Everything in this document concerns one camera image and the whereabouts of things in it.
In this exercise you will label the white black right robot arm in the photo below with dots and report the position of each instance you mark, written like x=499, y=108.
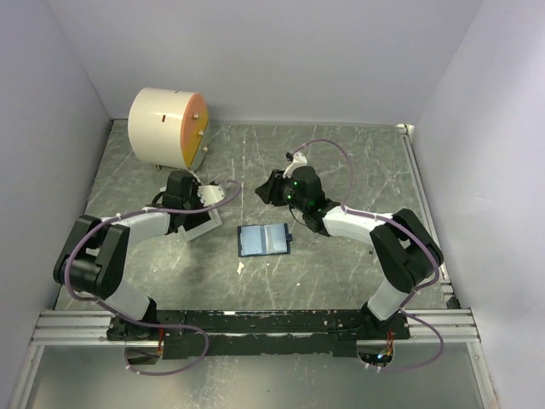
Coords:
x=404, y=248

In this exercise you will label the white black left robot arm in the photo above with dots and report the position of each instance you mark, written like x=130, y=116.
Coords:
x=93, y=257

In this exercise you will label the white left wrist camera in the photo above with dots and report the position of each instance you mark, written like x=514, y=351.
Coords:
x=210, y=195

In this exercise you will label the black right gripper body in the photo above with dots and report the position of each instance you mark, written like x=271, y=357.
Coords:
x=289, y=197

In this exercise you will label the blue leather card holder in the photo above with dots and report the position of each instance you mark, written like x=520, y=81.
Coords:
x=264, y=240

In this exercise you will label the white round mini drawer cabinet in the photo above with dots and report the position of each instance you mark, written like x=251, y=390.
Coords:
x=169, y=128

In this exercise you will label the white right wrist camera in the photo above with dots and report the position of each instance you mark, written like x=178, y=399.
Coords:
x=298, y=160

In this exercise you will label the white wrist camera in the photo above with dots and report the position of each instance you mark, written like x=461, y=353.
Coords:
x=210, y=195
x=298, y=160

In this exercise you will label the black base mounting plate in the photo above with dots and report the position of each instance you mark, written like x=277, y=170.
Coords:
x=243, y=333

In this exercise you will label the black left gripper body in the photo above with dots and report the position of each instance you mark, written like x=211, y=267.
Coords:
x=194, y=202

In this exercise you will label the white plastic card tray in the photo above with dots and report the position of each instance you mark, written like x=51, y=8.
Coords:
x=200, y=226

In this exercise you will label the aluminium extrusion rail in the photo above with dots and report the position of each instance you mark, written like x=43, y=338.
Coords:
x=100, y=327

